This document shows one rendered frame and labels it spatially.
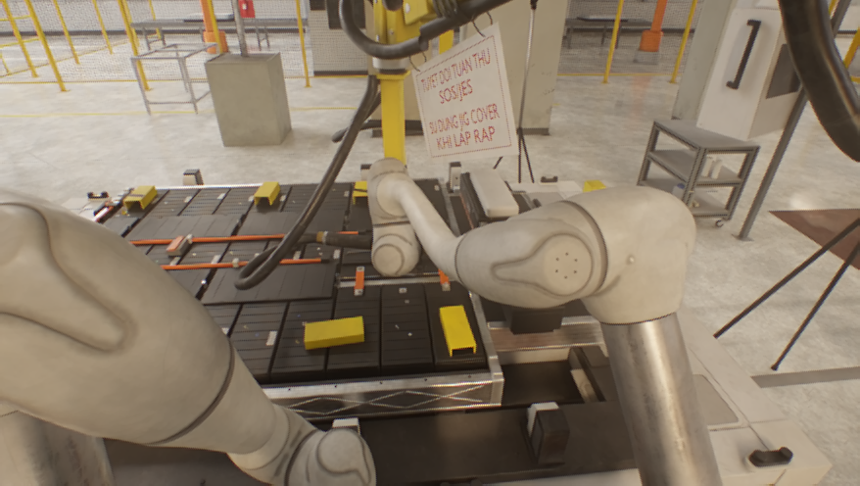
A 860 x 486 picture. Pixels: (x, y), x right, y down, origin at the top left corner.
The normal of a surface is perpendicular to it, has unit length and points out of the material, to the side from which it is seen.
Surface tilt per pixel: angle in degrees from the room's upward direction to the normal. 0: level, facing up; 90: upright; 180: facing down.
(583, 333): 90
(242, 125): 90
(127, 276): 65
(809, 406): 0
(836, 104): 89
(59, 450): 90
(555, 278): 56
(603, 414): 0
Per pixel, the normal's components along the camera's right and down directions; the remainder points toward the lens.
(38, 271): 0.82, -0.18
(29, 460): 0.66, 0.32
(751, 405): 0.01, -0.87
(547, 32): 0.10, 0.50
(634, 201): 0.13, -0.75
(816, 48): -0.53, 0.46
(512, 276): -0.77, 0.23
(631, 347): -0.65, 0.11
